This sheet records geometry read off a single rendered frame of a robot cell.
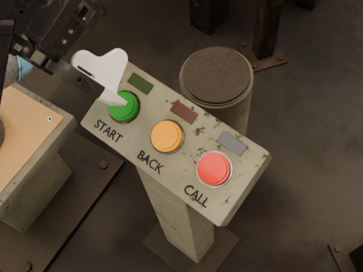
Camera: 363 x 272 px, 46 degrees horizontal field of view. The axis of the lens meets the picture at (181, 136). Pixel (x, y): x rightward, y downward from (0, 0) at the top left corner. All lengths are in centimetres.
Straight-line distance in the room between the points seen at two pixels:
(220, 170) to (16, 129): 57
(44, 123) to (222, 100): 44
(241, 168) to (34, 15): 29
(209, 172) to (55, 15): 25
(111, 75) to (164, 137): 12
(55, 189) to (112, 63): 76
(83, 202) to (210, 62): 61
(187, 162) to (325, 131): 77
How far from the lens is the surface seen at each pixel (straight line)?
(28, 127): 98
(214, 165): 52
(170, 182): 55
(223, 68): 71
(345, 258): 115
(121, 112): 57
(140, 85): 58
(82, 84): 44
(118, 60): 47
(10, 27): 41
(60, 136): 96
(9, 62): 84
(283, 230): 114
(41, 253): 118
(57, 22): 42
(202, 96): 68
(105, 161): 120
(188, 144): 55
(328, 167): 122
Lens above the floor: 110
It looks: 63 degrees down
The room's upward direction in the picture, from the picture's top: 9 degrees counter-clockwise
